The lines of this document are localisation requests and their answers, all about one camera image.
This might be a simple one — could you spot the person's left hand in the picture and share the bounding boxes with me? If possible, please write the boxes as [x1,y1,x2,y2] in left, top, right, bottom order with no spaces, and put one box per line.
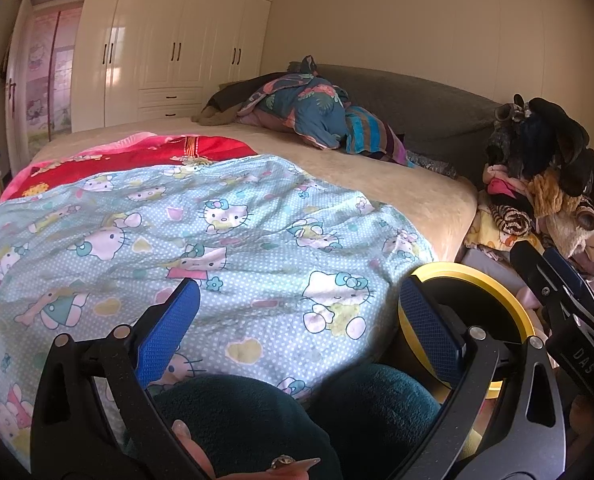
[172,419,322,480]

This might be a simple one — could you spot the teal fleece pants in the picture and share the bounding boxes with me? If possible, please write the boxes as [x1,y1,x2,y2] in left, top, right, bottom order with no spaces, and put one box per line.
[127,362,458,480]

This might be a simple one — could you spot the beige bed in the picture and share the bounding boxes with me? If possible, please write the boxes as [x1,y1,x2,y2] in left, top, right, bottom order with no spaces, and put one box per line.
[27,115,478,266]

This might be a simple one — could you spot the pink cartoon door curtain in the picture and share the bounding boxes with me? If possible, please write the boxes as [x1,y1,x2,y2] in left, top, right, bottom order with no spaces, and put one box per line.
[24,7,85,146]

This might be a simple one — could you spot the dark olive cloth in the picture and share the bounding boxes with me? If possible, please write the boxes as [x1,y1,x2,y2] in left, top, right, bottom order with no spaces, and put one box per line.
[192,80,272,126]

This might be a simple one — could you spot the white door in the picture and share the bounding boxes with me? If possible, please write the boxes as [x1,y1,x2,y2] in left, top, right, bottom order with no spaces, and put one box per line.
[4,0,34,176]

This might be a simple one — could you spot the cream wardrobe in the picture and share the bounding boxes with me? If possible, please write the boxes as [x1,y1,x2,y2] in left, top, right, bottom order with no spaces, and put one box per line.
[17,0,278,133]

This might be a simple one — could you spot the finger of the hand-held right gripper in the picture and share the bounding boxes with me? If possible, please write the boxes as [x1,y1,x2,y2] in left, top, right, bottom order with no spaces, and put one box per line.
[509,240,594,336]
[544,246,594,322]

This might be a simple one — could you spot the yellow cartoon sheet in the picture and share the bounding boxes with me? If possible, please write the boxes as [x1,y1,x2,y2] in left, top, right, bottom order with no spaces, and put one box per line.
[464,210,522,256]

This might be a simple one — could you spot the mustard knit garment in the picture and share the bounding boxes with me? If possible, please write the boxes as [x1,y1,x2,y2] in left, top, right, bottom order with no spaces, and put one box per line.
[527,167,585,218]

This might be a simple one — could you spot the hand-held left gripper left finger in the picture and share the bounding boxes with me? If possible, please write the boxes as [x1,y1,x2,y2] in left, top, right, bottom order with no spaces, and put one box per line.
[29,277,212,480]

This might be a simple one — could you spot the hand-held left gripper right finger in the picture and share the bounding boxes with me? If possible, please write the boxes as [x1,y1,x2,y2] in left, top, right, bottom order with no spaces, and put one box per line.
[397,277,566,480]

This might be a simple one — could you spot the blue floral quilt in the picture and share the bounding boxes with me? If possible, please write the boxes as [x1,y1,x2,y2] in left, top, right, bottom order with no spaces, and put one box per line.
[237,56,350,150]

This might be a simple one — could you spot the light blue cartoon cat blanket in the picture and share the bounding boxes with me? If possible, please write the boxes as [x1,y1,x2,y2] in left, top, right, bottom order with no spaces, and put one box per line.
[0,152,438,471]

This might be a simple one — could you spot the red and pink blanket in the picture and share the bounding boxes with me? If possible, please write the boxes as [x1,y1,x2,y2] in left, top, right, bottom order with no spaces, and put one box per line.
[0,132,258,203]

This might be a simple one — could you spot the cream fluffy garment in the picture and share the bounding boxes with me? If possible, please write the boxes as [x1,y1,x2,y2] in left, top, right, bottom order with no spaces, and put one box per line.
[547,200,594,258]

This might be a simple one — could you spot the yellow rimmed black trash bin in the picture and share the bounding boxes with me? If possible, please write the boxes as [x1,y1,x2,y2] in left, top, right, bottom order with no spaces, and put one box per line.
[399,262,535,401]

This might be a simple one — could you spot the striped towel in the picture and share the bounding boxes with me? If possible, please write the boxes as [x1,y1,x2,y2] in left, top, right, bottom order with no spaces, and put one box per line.
[344,106,410,166]

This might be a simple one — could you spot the dark patterned cloth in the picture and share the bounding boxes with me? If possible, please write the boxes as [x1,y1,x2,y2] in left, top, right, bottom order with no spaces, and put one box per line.
[404,150,458,179]

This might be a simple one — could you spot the pink garment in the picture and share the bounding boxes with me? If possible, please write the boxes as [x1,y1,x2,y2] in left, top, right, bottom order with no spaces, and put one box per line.
[482,162,530,196]

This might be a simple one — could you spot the zebra striped cloth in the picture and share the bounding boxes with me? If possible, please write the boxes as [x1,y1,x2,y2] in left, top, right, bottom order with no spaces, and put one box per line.
[489,205,535,236]

